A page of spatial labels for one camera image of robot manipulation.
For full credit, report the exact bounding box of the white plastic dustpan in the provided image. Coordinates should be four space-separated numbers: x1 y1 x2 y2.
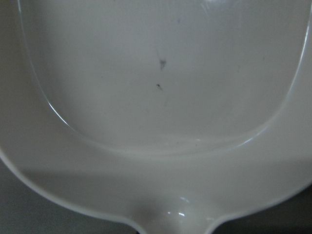
0 0 312 234

